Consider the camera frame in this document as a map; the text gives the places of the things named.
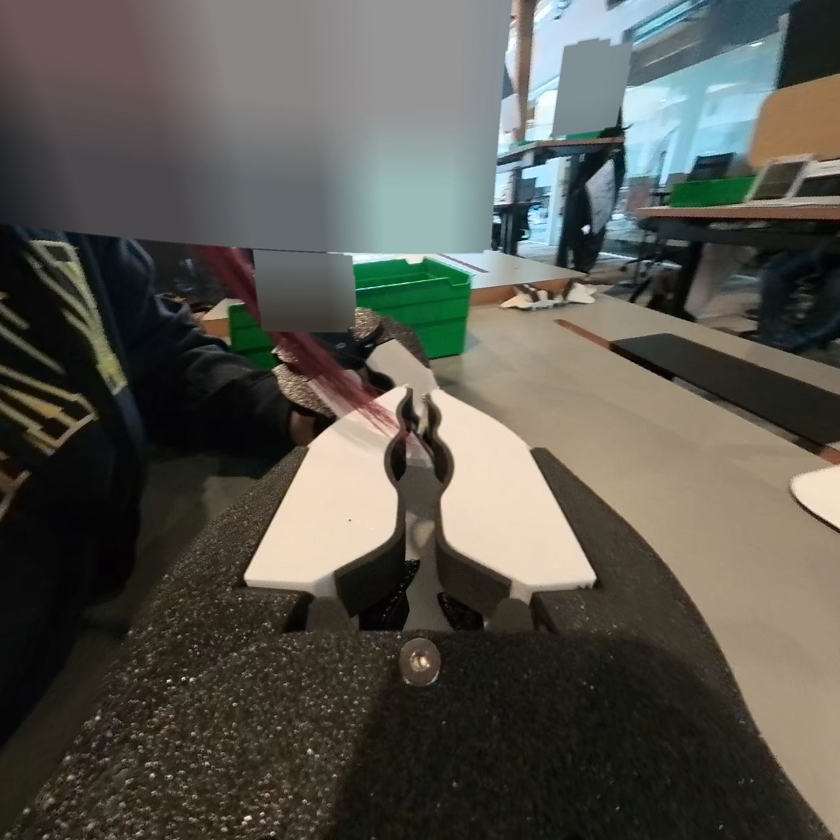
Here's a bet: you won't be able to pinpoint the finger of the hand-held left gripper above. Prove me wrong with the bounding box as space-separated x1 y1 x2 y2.
364 340 439 396
308 384 439 471

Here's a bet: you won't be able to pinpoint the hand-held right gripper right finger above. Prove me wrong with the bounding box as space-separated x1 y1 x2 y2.
423 388 599 621

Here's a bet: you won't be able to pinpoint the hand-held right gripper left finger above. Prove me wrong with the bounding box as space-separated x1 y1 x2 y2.
243 386 422 621

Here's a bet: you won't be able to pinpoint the green plastic bin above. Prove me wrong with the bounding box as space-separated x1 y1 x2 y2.
228 256 473 371
669 176 759 207

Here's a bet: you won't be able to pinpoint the person's left forearm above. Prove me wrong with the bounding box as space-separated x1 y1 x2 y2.
141 289 296 460

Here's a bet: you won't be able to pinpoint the grey desk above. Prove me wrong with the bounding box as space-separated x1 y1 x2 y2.
0 249 840 840

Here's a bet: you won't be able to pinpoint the wooden desk divider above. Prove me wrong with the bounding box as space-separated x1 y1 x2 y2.
748 82 840 168

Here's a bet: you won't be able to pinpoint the reddish hair strands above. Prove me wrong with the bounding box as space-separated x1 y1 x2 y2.
203 246 421 454

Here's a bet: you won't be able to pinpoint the white and dark object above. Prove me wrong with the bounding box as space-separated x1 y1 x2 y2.
500 279 597 311

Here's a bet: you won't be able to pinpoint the dark printed hoodie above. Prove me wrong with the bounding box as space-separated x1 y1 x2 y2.
0 223 158 756

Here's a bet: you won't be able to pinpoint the distant office table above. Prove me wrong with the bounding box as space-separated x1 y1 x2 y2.
495 134 624 263

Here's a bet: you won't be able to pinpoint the white document stand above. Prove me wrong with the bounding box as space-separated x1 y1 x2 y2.
789 465 840 532

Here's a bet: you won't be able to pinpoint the wooden top table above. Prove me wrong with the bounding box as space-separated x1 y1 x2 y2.
635 200 840 322

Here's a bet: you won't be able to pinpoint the white framed panel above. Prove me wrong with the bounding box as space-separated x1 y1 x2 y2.
751 156 840 201

